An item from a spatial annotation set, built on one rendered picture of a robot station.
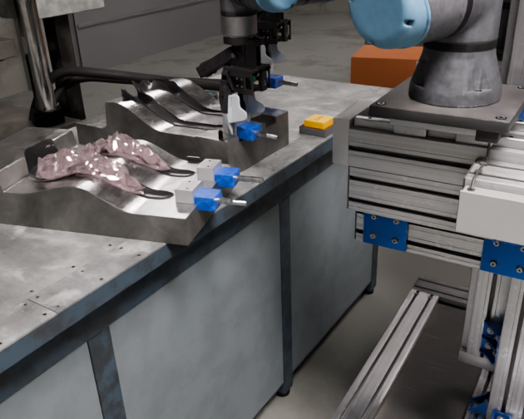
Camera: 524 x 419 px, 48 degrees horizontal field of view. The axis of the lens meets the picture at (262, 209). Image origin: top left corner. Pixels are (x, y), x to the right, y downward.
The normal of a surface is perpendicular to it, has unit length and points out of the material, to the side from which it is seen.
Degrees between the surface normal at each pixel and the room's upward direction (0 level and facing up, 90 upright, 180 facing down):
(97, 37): 90
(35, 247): 0
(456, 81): 72
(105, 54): 90
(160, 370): 90
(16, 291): 0
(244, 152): 90
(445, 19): 105
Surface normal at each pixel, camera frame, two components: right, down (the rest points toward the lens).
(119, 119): -0.55, 0.39
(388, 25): -0.75, 0.41
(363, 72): -0.35, 0.43
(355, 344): -0.04, -0.90
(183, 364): 0.84, 0.22
